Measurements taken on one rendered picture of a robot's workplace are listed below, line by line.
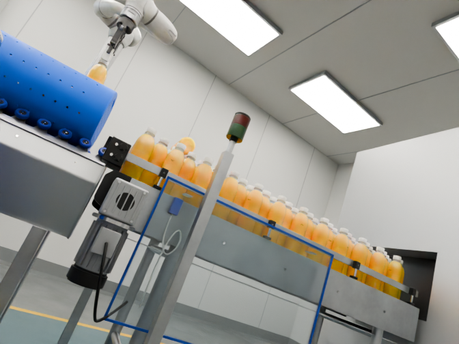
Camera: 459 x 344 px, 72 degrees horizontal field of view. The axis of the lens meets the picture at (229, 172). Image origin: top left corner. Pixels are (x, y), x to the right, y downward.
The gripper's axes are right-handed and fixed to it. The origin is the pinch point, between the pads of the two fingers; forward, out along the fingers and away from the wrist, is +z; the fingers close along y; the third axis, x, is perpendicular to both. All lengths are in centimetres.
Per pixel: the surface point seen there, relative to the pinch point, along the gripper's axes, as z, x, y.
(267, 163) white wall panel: -121, 238, -306
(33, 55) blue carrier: 22.5, -18.0, 17.4
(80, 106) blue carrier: 32.3, 4.0, 19.5
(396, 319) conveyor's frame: 58, 172, 29
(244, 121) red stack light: 16, 57, 45
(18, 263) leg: 89, 11, 15
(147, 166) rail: 43, 35, 26
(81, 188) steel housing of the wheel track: 59, 18, 19
